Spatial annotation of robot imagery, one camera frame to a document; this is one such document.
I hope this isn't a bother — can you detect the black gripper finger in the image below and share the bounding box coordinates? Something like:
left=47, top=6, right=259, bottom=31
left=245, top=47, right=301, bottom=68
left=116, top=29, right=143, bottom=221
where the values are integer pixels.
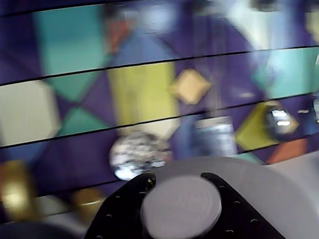
left=83, top=173, right=157, bottom=239
left=199, top=171, right=287, bottom=239

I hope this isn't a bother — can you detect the gray pot lid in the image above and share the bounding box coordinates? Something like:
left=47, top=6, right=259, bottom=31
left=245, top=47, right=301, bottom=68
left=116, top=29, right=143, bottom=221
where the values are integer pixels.
left=139, top=156, right=319, bottom=239

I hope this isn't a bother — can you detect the metal skimmer spoon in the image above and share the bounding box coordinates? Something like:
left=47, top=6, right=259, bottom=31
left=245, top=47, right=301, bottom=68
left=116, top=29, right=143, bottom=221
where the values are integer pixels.
left=109, top=131, right=172, bottom=180

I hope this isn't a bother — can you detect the blue toy play kitchen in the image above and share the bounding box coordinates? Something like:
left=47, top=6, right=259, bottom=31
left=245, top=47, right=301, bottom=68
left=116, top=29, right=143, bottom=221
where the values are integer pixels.
left=0, top=0, right=319, bottom=239

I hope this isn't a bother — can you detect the metal slotted spatula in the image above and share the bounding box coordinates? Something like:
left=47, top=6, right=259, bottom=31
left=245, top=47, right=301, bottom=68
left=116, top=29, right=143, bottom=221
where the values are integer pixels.
left=194, top=116, right=237, bottom=158

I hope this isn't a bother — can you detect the gold toy faucet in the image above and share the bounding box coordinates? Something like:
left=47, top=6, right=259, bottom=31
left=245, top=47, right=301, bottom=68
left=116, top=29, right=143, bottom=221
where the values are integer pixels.
left=0, top=159, right=105, bottom=221

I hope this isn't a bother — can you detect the metal ladle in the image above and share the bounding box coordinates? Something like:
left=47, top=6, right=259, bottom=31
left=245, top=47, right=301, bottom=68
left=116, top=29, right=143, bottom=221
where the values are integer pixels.
left=266, top=104, right=293, bottom=135

